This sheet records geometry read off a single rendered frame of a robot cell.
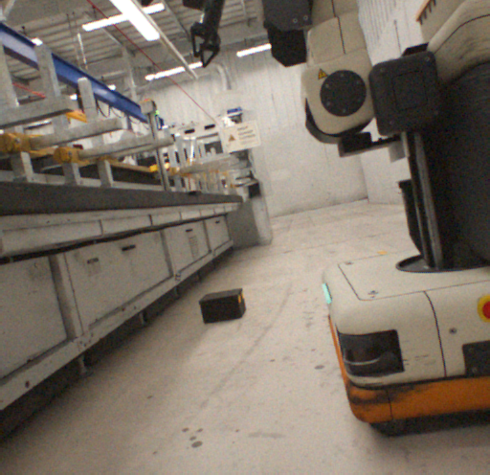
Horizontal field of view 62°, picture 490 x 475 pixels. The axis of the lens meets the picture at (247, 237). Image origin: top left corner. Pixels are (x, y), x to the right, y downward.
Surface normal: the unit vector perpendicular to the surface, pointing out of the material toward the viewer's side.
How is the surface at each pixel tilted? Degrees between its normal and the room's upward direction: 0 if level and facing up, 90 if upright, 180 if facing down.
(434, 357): 90
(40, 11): 90
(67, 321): 90
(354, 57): 90
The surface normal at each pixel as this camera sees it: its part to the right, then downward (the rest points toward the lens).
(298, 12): -0.12, 0.09
